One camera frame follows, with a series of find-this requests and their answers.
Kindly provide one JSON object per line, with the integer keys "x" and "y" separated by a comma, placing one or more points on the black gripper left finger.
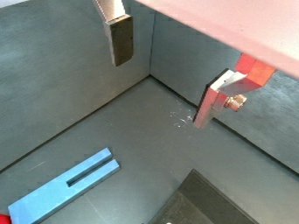
{"x": 119, "y": 29}

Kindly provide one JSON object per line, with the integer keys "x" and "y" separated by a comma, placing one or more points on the red shape-sorting board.
{"x": 4, "y": 219}

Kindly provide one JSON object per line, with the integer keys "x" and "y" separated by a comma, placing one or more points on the blue double-square peg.
{"x": 39, "y": 204}

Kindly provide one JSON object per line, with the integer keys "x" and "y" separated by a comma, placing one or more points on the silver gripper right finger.
{"x": 223, "y": 92}

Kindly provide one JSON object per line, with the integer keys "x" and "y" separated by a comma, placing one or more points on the black regrasp stand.
{"x": 199, "y": 203}

